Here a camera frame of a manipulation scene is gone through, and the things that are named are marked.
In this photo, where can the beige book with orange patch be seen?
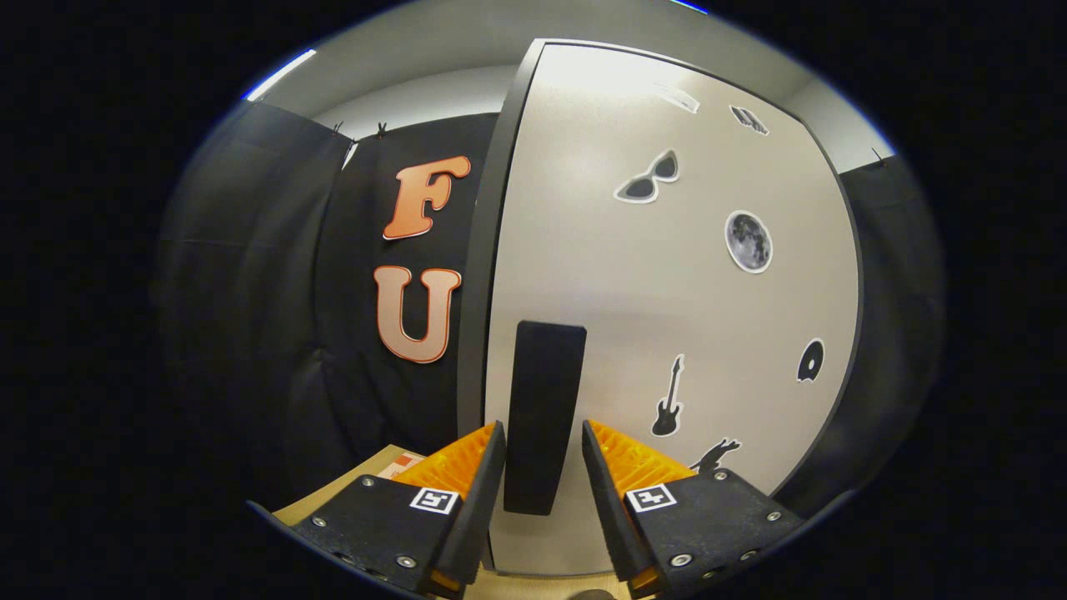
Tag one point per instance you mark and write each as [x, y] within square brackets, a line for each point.
[400, 461]

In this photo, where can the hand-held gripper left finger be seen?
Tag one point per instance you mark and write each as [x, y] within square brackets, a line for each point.
[488, 508]

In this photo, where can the black backdrop cloth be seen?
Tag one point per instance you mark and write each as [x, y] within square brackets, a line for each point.
[250, 333]

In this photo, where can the beige shoe cabinet door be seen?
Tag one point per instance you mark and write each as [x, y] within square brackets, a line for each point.
[633, 317]

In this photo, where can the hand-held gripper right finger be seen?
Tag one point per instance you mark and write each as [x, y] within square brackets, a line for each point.
[608, 517]

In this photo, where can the rectangular ceiling light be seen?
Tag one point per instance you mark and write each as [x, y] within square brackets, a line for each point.
[279, 75]

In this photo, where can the dark grey shoe cabinet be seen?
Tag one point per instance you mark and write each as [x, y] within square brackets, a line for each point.
[473, 317]

